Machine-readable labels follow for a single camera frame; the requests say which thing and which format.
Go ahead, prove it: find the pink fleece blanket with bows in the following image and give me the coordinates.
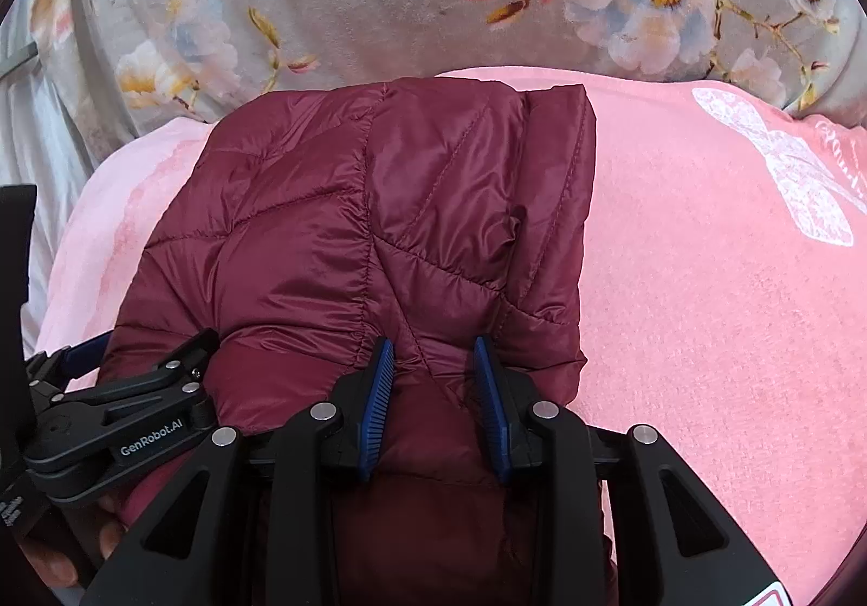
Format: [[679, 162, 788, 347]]
[[38, 69, 865, 604]]

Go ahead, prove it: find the person's left hand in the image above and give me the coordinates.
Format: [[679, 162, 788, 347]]
[[18, 492, 128, 588]]

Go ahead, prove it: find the grey floral bed sheet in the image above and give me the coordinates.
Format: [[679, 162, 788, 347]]
[[29, 0, 865, 156]]

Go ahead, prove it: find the maroon quilted puffer jacket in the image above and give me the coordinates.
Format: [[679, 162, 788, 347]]
[[100, 78, 597, 604]]

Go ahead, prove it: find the white satin curtain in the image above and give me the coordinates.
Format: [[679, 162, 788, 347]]
[[0, 0, 93, 353]]

